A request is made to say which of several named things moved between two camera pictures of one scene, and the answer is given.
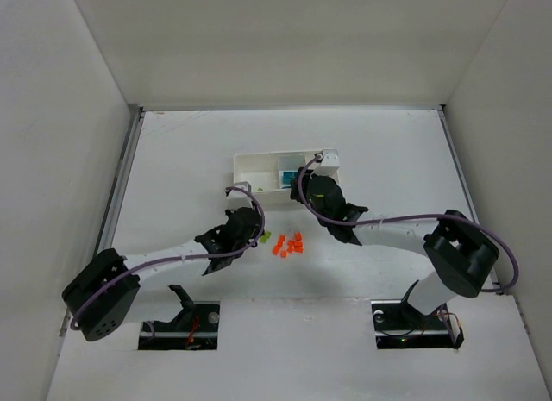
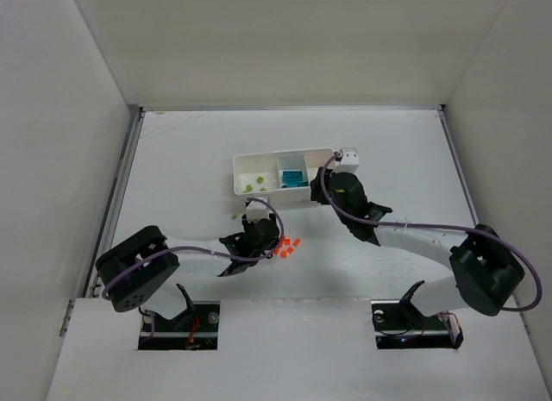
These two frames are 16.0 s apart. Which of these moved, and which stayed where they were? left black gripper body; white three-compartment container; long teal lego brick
Moved: left black gripper body
Stayed: long teal lego brick; white three-compartment container
